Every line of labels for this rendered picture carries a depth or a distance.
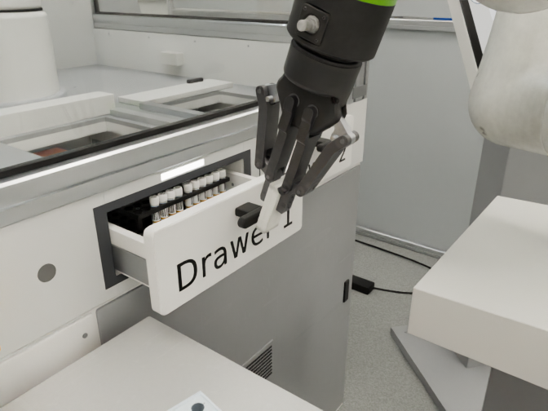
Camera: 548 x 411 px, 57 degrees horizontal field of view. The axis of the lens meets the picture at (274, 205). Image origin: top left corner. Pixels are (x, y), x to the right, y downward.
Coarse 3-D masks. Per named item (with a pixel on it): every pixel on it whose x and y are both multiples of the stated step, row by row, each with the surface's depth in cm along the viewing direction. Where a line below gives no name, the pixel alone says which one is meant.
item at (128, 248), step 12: (240, 180) 80; (120, 228) 62; (120, 240) 61; (132, 240) 60; (120, 252) 62; (132, 252) 61; (144, 252) 59; (120, 264) 63; (132, 264) 61; (144, 264) 59; (132, 276) 62; (144, 276) 60
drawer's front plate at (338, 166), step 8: (352, 120) 103; (352, 128) 103; (328, 136) 96; (344, 152) 103; (312, 160) 94; (336, 160) 101; (344, 160) 104; (336, 168) 102; (344, 168) 105; (328, 176) 100
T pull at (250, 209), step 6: (246, 204) 65; (252, 204) 65; (240, 210) 63; (246, 210) 63; (252, 210) 63; (258, 210) 63; (240, 216) 64; (246, 216) 61; (252, 216) 61; (258, 216) 62; (240, 222) 61; (246, 222) 61; (252, 222) 62
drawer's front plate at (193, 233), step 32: (224, 192) 64; (256, 192) 67; (160, 224) 55; (192, 224) 58; (224, 224) 63; (256, 224) 69; (160, 256) 55; (192, 256) 60; (256, 256) 71; (160, 288) 56; (192, 288) 61
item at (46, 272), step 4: (48, 264) 56; (52, 264) 56; (40, 268) 55; (44, 268) 56; (48, 268) 56; (52, 268) 57; (40, 272) 55; (44, 272) 56; (48, 272) 56; (52, 272) 57; (40, 276) 56; (44, 276) 56; (48, 276) 56; (52, 276) 57; (40, 280) 56; (44, 280) 56; (48, 280) 57
